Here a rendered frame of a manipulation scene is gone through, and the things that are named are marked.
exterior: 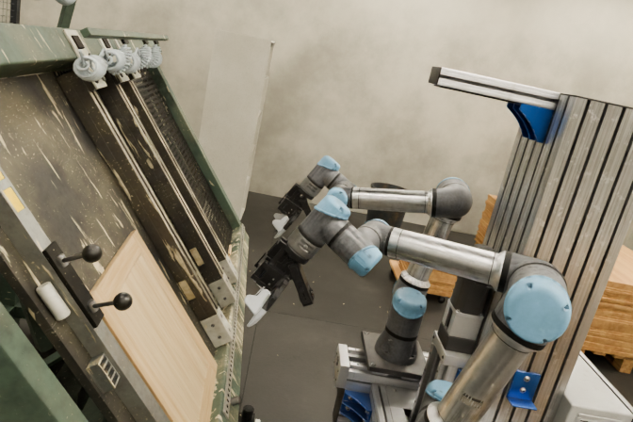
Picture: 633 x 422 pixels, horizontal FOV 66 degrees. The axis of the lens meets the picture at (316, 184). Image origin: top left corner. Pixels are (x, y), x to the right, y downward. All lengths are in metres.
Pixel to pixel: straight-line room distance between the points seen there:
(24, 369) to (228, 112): 4.56
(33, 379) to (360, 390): 1.18
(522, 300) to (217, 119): 4.62
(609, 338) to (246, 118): 3.92
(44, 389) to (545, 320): 0.90
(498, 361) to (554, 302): 0.17
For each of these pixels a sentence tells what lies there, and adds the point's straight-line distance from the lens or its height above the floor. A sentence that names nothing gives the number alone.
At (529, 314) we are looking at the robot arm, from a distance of 1.04.
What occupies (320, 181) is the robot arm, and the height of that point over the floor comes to 1.56.
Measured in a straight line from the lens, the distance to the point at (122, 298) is 1.10.
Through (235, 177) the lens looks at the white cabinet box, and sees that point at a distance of 5.46.
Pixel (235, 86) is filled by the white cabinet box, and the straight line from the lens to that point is 5.31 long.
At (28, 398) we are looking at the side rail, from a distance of 1.00.
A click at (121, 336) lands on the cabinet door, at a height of 1.25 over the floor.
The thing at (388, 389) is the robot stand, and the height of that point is 0.95.
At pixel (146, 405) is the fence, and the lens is 1.29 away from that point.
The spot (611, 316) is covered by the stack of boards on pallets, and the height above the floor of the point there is 0.48.
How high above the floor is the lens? 1.99
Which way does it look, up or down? 14 degrees down
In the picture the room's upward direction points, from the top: 12 degrees clockwise
